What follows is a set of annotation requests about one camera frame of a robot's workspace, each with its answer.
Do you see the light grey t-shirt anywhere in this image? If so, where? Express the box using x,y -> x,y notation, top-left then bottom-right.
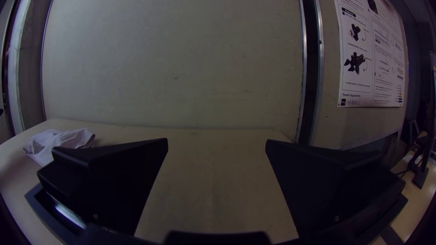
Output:
23,127 -> 97,167

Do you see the white printed wall poster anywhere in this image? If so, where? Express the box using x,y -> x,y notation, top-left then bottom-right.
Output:
336,0 -> 408,108

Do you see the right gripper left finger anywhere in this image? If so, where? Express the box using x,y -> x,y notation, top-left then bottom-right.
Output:
36,137 -> 169,236

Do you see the pale wooden side desk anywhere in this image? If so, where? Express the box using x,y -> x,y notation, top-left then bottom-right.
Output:
371,158 -> 436,244

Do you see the black monitor stand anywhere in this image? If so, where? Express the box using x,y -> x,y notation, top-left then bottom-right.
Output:
410,129 -> 436,190

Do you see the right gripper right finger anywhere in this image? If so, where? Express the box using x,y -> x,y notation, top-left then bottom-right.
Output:
265,138 -> 408,236

